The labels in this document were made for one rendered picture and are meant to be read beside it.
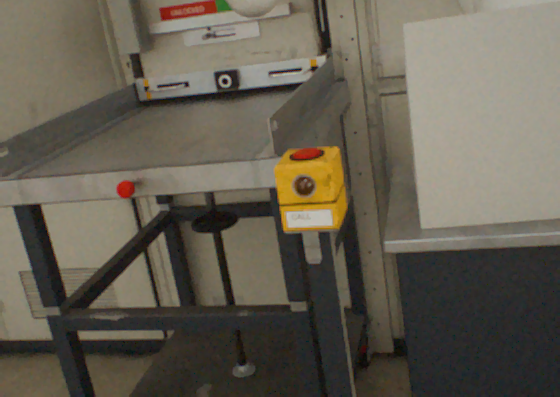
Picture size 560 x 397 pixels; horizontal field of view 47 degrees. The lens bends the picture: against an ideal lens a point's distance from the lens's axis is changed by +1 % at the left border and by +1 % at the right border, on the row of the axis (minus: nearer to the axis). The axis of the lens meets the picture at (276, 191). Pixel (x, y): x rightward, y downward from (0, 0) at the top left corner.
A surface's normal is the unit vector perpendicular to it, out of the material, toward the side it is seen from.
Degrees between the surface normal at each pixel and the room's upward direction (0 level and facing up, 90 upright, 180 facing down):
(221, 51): 90
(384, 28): 90
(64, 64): 90
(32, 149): 90
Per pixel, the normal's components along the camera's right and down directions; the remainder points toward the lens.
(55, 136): 0.96, -0.07
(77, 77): 0.85, 0.04
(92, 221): -0.24, 0.35
